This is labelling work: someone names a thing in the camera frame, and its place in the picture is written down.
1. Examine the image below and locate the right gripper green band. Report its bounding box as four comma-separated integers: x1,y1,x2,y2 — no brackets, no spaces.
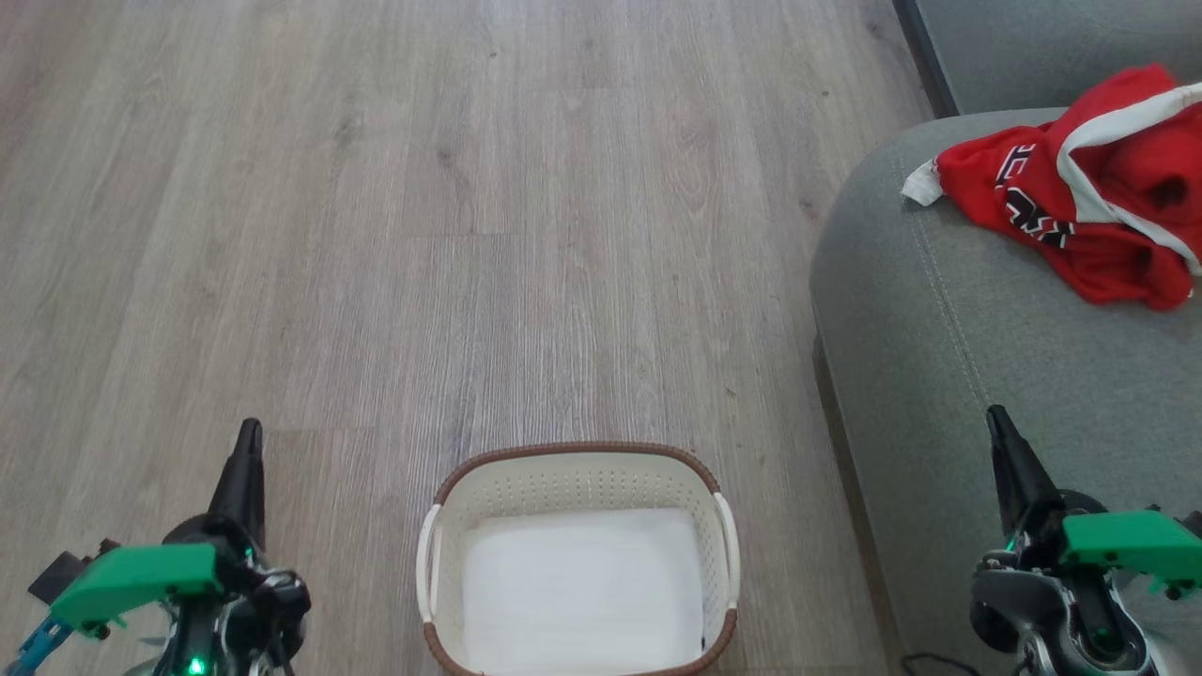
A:
969,405,1202,676

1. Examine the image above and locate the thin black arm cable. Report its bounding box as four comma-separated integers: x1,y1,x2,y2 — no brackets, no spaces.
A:
900,652,982,676

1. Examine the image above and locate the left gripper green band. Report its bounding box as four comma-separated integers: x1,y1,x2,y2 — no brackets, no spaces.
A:
49,418,313,676

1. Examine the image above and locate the grey fabric sofa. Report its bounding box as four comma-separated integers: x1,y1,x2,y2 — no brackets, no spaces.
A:
809,0,1202,676

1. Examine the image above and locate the cream laundry basket brown rim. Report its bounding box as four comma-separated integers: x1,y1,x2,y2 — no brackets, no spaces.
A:
415,440,742,676

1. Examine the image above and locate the red white sports jersey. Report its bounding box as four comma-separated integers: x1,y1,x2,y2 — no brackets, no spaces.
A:
901,63,1202,312

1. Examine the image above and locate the blue cable clip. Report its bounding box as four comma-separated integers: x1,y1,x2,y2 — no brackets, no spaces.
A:
3,615,74,676

